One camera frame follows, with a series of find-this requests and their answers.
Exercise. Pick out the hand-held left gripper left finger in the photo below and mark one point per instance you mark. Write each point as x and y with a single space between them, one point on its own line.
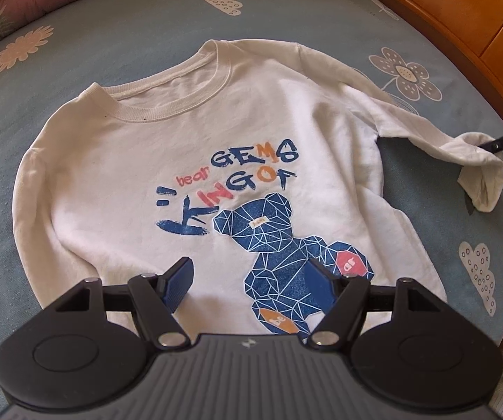
176 283

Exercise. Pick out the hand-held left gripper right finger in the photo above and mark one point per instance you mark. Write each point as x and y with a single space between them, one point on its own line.
321 284

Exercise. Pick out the white bear-print long-sleeve shirt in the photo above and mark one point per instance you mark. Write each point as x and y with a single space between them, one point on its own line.
155 140

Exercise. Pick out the blue flower-print bed sheet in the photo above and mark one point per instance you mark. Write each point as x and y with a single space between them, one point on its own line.
103 22

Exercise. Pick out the pink floral quilt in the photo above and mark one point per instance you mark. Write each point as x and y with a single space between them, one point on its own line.
11 4

